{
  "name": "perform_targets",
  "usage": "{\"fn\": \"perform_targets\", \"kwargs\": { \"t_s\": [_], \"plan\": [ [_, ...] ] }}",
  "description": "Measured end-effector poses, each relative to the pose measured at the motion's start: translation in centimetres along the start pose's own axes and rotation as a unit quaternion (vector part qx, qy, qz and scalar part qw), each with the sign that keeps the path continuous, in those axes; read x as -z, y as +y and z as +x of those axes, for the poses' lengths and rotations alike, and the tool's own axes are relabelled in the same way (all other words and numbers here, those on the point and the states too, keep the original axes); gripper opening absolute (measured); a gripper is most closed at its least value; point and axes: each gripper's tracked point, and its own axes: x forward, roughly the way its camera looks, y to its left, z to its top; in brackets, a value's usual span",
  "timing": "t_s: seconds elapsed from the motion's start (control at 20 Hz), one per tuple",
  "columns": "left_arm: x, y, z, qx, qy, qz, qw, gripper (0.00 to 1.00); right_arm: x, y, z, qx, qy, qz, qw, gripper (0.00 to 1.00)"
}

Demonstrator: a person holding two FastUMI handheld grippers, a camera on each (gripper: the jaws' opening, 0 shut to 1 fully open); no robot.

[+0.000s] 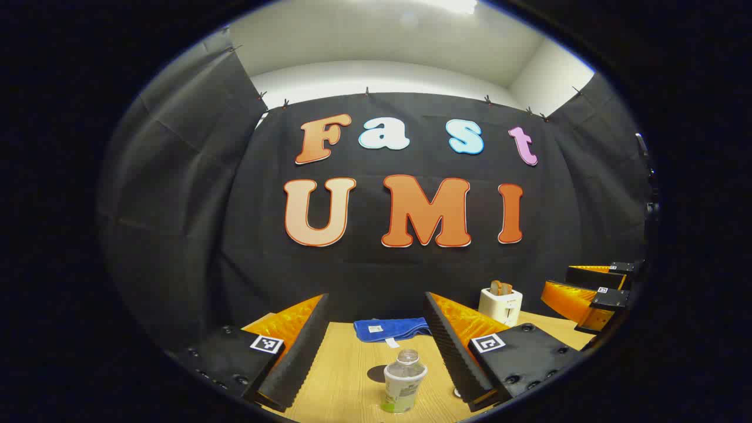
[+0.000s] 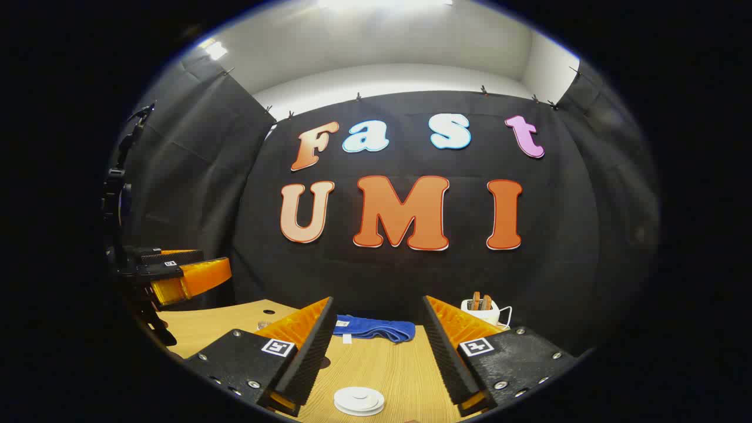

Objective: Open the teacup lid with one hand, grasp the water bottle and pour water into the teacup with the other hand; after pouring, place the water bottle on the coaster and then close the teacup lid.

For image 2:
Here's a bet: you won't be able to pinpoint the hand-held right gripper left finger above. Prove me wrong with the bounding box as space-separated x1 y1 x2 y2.
182 296 338 418

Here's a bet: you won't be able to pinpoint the ceiling light panel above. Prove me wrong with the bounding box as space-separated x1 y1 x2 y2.
319 0 454 9

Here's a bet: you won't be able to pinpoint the blue towel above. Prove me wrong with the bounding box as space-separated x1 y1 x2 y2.
333 315 416 344

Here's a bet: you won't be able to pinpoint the white toaster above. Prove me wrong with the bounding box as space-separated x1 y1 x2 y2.
461 298 501 327

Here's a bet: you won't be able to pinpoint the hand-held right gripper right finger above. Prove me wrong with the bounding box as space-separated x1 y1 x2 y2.
422 296 579 418

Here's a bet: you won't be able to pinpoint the white teacup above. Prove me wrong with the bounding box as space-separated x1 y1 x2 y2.
334 392 385 417

